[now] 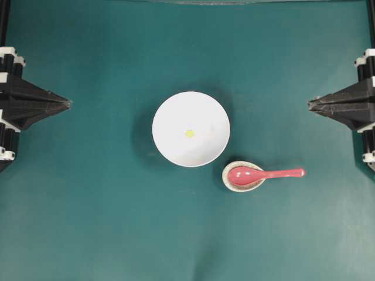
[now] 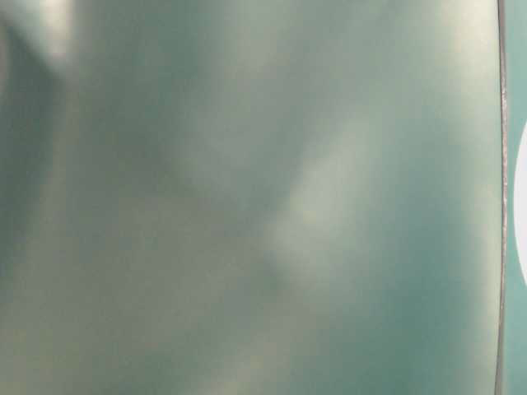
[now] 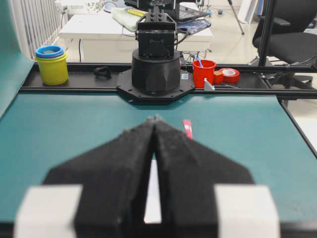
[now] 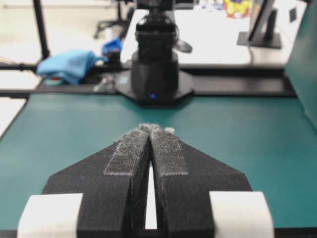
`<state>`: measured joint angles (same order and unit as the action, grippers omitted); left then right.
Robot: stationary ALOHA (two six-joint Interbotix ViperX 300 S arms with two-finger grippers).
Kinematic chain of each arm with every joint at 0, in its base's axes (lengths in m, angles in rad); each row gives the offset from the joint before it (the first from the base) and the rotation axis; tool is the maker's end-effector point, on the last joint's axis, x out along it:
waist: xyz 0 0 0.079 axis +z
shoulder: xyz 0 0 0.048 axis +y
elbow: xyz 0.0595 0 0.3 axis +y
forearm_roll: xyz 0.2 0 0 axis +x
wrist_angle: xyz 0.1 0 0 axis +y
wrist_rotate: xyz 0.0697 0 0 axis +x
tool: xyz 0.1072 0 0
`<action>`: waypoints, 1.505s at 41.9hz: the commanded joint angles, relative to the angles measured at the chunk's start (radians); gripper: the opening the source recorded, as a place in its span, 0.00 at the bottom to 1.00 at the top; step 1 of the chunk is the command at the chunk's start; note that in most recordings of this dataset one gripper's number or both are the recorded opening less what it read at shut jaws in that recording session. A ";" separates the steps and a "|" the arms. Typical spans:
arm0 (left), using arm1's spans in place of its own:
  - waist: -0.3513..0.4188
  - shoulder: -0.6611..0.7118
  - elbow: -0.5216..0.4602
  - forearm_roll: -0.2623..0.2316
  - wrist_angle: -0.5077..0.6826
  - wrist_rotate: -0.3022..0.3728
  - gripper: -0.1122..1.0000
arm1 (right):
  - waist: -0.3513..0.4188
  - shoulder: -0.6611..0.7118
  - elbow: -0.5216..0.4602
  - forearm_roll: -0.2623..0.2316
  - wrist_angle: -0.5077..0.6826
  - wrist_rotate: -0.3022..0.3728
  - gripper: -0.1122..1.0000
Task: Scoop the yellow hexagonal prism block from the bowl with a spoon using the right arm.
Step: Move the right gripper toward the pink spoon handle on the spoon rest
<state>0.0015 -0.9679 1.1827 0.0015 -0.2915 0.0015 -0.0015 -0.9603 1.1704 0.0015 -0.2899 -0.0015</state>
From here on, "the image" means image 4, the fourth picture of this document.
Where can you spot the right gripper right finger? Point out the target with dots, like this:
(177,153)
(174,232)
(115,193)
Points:
(199,196)

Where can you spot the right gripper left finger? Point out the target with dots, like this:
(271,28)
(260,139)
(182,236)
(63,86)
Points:
(102,196)

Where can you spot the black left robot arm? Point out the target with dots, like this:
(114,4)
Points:
(154,76)

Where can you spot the blue cloth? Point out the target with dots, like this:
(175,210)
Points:
(67,67)

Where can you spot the black office chair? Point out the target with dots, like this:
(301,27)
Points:
(119,21)

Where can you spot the colourful bag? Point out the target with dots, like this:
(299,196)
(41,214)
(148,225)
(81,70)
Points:
(237,9)

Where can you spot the black aluminium frame rail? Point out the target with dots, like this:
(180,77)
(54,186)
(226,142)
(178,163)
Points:
(214,82)

